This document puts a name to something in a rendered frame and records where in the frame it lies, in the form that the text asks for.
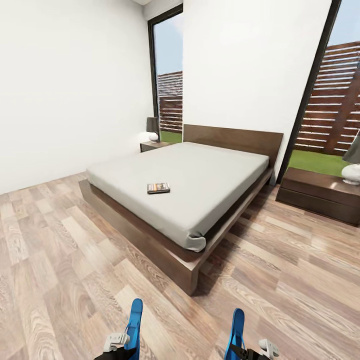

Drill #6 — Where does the sandal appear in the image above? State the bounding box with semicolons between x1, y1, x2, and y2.
123;298;143;360
224;308;245;360

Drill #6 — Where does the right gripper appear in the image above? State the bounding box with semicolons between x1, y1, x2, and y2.
229;343;271;360

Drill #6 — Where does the hardback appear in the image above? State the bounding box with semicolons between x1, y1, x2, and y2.
147;182;171;194

